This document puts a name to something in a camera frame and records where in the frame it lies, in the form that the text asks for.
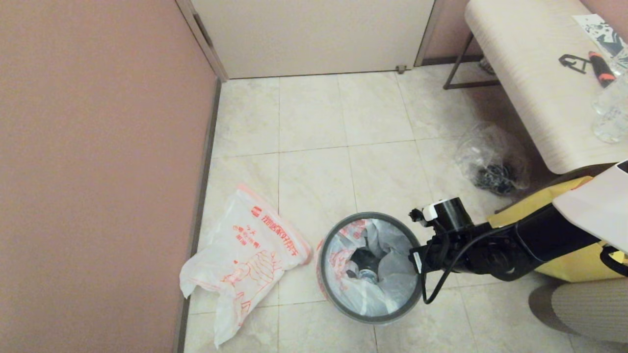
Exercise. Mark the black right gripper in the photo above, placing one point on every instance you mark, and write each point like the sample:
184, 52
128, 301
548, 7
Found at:
456, 250

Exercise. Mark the used white red-print trash bag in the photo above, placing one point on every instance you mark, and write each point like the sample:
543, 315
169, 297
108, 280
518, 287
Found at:
387, 269

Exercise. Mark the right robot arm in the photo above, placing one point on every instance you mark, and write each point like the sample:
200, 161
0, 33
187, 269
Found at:
554, 235

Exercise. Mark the clear bag of dark parts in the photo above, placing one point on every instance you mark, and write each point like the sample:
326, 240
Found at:
490, 166

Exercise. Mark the yellow fabric tote bag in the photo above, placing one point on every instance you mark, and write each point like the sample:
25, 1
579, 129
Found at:
569, 267

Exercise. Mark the fresh white red-print trash bag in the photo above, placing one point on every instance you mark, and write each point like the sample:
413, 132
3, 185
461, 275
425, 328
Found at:
240, 255

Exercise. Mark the white ribbed cylinder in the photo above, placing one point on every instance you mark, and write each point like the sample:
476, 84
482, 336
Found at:
588, 309

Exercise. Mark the small grey floor object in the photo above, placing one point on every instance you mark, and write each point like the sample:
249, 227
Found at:
486, 66

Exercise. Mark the light wood-grain table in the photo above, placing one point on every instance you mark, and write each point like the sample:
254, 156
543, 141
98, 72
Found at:
530, 73

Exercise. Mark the clear plastic bottle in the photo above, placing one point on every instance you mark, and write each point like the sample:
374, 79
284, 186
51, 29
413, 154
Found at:
613, 95
611, 127

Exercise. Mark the black hook clip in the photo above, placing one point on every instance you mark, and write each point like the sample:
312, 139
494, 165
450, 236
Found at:
569, 60

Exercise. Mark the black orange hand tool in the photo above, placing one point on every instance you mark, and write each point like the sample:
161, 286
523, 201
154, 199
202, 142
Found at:
601, 68

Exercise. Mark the white door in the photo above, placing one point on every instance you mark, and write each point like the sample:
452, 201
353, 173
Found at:
314, 34

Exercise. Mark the printed black white paper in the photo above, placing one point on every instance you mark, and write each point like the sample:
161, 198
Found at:
601, 32

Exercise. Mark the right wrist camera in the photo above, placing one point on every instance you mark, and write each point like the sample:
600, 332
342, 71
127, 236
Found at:
449, 213

